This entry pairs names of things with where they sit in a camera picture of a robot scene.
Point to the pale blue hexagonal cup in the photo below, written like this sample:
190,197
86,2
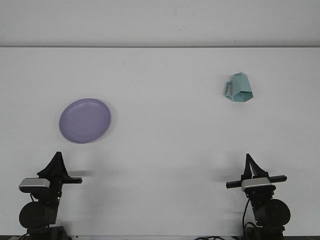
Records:
241,83

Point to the pale purple round plate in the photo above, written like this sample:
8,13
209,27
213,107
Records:
85,121

